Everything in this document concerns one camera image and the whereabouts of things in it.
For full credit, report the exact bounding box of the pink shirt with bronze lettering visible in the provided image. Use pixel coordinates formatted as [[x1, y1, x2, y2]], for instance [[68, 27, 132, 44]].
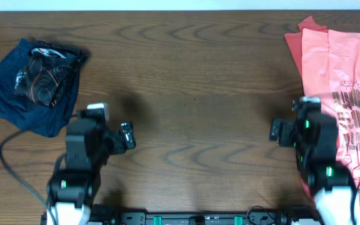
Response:
[[302, 28, 360, 195]]

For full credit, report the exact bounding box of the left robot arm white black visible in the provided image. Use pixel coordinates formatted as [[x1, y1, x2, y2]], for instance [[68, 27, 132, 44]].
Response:
[[45, 118, 136, 225]]

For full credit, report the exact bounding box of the black shirt orange swirl print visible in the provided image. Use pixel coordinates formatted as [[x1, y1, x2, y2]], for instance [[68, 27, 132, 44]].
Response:
[[14, 41, 88, 108]]

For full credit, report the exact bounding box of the navy blue folded shirt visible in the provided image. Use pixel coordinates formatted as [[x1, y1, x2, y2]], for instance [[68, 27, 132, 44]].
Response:
[[0, 39, 80, 138]]

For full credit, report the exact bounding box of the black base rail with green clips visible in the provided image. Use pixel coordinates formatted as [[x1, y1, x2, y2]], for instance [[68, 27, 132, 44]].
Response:
[[88, 205, 323, 225]]

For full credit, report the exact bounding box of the red shirt with navy lettering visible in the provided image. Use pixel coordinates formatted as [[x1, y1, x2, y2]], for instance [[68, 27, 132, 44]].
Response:
[[284, 16, 328, 77]]

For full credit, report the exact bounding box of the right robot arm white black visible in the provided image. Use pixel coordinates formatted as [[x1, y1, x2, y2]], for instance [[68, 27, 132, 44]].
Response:
[[269, 111, 360, 224]]

